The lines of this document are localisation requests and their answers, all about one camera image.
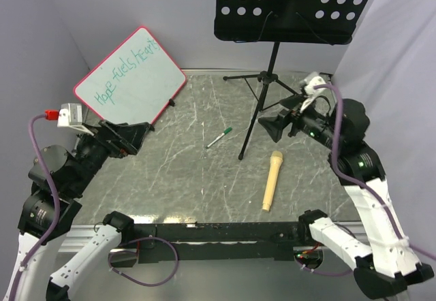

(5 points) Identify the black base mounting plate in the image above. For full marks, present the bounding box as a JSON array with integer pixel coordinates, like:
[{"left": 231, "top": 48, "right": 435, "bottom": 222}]
[{"left": 120, "top": 221, "right": 316, "bottom": 264}]

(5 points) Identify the beige toy microphone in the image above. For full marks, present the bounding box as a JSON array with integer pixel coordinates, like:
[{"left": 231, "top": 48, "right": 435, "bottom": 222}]
[{"left": 262, "top": 151, "right": 283, "bottom": 212}]

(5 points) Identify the green capped whiteboard marker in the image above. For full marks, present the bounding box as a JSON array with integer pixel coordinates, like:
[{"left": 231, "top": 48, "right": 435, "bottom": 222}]
[{"left": 205, "top": 127, "right": 232, "bottom": 149}]

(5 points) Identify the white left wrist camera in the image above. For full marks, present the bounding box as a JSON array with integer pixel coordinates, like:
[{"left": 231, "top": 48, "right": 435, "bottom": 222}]
[{"left": 44, "top": 103, "right": 94, "bottom": 136}]

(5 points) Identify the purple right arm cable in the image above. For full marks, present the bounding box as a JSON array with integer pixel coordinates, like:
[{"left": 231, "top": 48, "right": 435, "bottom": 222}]
[{"left": 296, "top": 83, "right": 436, "bottom": 277}]

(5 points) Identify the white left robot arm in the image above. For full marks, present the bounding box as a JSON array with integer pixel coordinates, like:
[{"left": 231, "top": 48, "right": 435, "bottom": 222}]
[{"left": 4, "top": 121, "right": 154, "bottom": 300}]

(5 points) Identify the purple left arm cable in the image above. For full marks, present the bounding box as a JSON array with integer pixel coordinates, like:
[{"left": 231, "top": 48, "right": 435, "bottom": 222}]
[{"left": 6, "top": 113, "right": 180, "bottom": 301}]

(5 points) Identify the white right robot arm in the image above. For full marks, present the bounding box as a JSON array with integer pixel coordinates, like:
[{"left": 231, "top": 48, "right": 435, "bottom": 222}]
[{"left": 258, "top": 95, "right": 435, "bottom": 300}]

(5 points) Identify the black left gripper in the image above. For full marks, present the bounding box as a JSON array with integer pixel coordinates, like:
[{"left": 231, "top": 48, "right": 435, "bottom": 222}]
[{"left": 67, "top": 117, "right": 149, "bottom": 195}]

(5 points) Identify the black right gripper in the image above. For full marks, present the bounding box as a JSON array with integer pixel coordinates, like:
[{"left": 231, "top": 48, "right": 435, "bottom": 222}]
[{"left": 258, "top": 93, "right": 343, "bottom": 151}]

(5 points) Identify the black music stand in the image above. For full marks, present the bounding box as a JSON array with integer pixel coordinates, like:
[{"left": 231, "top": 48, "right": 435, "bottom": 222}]
[{"left": 214, "top": 0, "right": 369, "bottom": 159}]

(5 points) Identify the pink framed whiteboard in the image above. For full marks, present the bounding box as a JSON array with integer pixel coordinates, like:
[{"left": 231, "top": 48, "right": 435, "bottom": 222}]
[{"left": 74, "top": 26, "right": 187, "bottom": 125}]

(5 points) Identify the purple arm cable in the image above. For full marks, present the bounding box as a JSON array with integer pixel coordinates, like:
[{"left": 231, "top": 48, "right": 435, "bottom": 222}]
[
  {"left": 296, "top": 83, "right": 436, "bottom": 277},
  {"left": 6, "top": 113, "right": 180, "bottom": 301}
]

